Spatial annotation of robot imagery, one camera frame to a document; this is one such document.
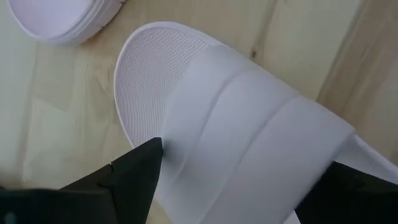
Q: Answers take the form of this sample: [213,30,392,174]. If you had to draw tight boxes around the pink rubber slide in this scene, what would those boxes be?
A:
[113,21,398,224]
[7,0,127,46]

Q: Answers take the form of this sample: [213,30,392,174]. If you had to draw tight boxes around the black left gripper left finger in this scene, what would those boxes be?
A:
[61,137,165,224]

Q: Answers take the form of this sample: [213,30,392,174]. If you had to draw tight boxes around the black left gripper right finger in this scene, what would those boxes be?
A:
[294,161,398,224]

